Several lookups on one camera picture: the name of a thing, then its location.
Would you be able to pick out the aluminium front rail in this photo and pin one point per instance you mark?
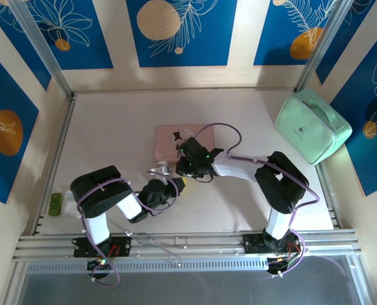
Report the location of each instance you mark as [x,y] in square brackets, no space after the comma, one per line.
[207,251]

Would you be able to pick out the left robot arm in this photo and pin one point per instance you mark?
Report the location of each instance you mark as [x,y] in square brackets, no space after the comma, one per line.
[96,193]

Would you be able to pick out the mint green zipper bag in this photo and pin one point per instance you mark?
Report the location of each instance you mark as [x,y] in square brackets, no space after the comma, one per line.
[312,130]

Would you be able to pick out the small green block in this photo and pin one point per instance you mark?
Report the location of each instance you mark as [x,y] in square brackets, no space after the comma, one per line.
[56,205]

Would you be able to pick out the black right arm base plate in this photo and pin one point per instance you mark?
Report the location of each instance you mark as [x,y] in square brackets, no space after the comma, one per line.
[253,244]

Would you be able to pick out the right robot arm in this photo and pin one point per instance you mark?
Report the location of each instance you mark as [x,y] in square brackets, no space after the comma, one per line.
[280,187]

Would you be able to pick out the aluminium side rail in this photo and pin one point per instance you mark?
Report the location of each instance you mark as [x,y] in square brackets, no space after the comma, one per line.
[53,165]
[328,203]

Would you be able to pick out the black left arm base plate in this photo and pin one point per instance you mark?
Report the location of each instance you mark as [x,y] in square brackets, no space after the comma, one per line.
[122,246]

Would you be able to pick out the aluminium frame post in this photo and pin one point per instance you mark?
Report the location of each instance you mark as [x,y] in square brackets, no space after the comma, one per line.
[39,44]
[321,41]

